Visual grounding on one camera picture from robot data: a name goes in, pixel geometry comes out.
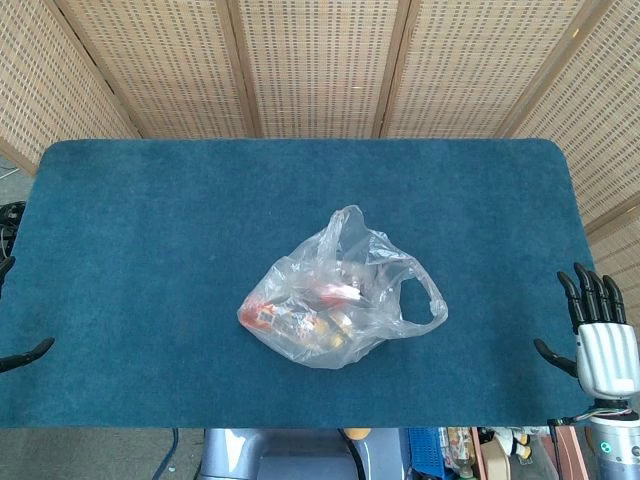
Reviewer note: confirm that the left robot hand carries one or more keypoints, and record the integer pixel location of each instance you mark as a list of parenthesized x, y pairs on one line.
[(25, 356)]

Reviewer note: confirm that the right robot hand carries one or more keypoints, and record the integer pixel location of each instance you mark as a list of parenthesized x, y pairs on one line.
[(607, 355)]

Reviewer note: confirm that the clear plastic bag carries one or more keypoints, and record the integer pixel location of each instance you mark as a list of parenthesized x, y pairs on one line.
[(300, 265)]

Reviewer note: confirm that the pink box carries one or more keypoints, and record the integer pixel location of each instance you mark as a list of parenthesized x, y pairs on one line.
[(572, 455)]

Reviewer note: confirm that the white and yellow plush toy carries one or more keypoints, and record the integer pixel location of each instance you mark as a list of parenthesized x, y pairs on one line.
[(517, 442)]

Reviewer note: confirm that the tan cardboard box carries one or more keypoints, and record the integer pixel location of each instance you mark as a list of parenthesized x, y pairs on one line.
[(492, 462)]

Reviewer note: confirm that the blue carpet table mat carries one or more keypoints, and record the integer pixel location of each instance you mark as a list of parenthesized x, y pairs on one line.
[(150, 250)]

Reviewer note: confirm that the clear plastic bottle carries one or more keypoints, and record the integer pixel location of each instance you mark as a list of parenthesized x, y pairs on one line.
[(460, 452)]

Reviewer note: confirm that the blue plastic crate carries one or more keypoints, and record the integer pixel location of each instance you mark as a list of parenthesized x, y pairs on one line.
[(425, 452)]

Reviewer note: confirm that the red and yellow snack packet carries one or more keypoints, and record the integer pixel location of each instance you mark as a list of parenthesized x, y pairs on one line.
[(255, 315)]

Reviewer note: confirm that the orange ball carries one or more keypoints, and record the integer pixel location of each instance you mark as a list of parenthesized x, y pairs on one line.
[(357, 433)]

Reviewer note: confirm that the blue-grey robot torso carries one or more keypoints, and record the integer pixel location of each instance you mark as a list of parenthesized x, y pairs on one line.
[(280, 455)]

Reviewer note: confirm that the red wrapped snack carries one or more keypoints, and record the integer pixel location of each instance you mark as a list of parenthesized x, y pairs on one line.
[(337, 292)]

